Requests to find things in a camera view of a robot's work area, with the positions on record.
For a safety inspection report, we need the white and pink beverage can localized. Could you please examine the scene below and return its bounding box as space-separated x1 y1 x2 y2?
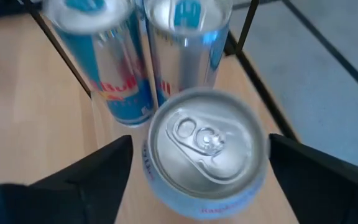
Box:
141 86 270 221

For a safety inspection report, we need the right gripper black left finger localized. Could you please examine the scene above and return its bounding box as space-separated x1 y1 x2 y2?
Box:
0 134 134 224

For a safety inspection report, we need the blue silver Red Bull can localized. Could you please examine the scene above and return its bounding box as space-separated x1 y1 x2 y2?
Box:
141 0 233 106
42 0 155 128

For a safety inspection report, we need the wooden shelf black metal frame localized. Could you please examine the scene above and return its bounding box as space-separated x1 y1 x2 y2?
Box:
0 0 298 224

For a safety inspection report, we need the black metal table frame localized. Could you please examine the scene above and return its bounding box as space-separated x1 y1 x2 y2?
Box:
224 30 301 142

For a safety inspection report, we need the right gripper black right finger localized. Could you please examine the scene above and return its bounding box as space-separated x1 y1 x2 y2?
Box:
268 133 358 224

